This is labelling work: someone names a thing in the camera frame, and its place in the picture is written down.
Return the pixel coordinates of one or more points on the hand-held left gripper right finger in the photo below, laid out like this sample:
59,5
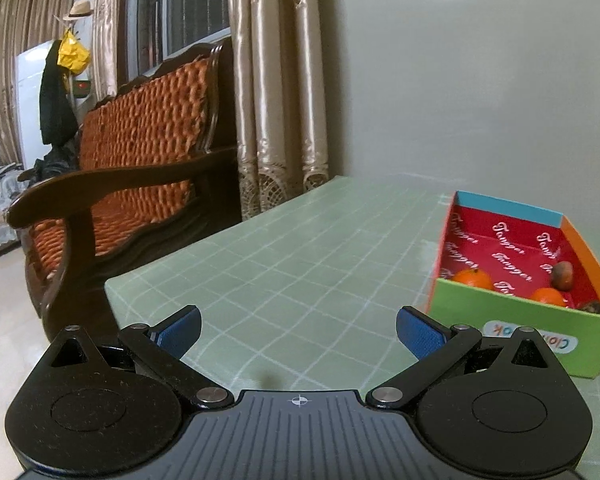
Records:
420,332

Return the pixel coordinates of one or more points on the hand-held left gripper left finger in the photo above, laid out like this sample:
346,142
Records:
180,331

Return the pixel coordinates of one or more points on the large orange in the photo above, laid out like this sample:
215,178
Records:
472,278

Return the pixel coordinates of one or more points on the colourful cardboard box red inside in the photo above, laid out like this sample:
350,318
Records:
500,245

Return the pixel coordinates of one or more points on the orange tangerine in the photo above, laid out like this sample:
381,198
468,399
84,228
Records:
548,296

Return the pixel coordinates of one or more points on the tan round fruit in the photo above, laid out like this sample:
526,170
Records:
562,275

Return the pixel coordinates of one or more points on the dark wrinkled passion fruit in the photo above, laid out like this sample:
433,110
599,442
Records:
592,307

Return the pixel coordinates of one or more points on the wooden sofa orange cushion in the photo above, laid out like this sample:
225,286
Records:
140,150

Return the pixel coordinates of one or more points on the dark bags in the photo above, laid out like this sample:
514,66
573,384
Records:
55,165

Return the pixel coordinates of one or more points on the black coat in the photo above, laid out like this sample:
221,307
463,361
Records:
55,105

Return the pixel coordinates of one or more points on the beige satin curtain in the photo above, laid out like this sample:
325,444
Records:
265,85
312,85
109,25

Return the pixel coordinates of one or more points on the red display device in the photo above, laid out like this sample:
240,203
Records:
83,88

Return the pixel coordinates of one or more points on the white refrigerator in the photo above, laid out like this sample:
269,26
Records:
30,110

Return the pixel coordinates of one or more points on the yellow bag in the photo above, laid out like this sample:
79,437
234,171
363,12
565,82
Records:
73,52

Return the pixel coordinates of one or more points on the brown pleated curtain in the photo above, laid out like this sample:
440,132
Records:
10,60

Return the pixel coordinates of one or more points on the straw hat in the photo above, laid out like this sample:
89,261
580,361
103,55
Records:
79,10

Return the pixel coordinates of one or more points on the window with metal frame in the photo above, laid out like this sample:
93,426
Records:
190,5

